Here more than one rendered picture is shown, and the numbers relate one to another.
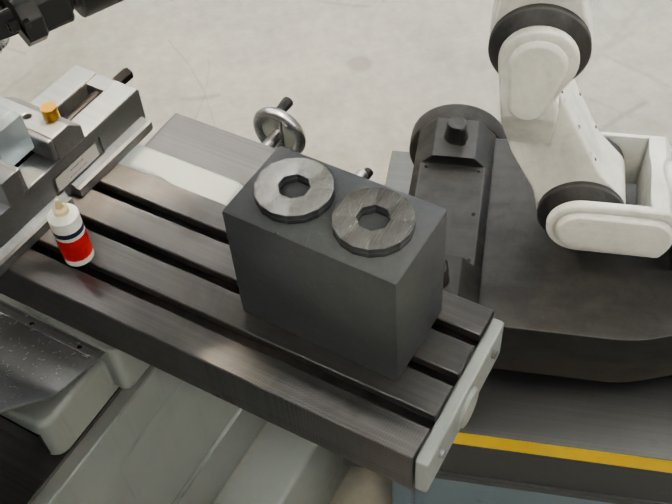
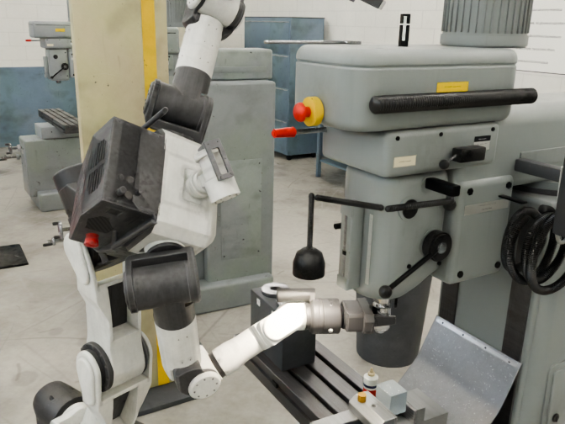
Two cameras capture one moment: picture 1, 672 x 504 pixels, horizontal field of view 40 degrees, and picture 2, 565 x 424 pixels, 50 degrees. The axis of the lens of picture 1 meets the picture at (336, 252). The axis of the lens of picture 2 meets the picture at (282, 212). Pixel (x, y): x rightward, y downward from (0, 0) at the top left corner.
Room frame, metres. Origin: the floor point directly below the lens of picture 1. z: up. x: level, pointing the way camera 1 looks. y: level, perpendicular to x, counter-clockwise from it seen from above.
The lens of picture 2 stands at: (2.23, 0.76, 1.93)
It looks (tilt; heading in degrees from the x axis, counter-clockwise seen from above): 18 degrees down; 207
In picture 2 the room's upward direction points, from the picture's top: 1 degrees clockwise
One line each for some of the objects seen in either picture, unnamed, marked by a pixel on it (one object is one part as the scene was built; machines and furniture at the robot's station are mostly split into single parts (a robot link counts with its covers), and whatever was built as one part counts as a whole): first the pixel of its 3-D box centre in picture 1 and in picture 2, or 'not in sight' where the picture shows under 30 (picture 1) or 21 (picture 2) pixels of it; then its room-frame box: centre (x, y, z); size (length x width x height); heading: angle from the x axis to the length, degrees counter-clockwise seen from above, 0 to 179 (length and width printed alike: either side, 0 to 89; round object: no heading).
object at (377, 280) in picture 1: (337, 259); (282, 323); (0.69, 0.00, 1.02); 0.22 x 0.12 x 0.20; 56
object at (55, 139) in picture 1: (33, 125); (372, 412); (0.98, 0.40, 1.01); 0.12 x 0.06 x 0.04; 55
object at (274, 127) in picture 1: (269, 143); not in sight; (1.32, 0.11, 0.62); 0.16 x 0.12 x 0.12; 147
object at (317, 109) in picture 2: not in sight; (312, 111); (1.10, 0.26, 1.76); 0.06 x 0.02 x 0.06; 57
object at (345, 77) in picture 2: not in sight; (404, 83); (0.89, 0.39, 1.81); 0.47 x 0.26 x 0.16; 147
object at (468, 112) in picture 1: (458, 147); not in sight; (1.39, -0.27, 0.50); 0.20 x 0.05 x 0.20; 76
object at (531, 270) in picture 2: not in sight; (530, 243); (0.78, 0.69, 1.45); 0.18 x 0.16 x 0.21; 147
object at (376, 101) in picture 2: not in sight; (458, 99); (0.95, 0.52, 1.79); 0.45 x 0.04 x 0.04; 147
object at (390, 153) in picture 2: not in sight; (409, 140); (0.87, 0.40, 1.68); 0.34 x 0.24 x 0.10; 147
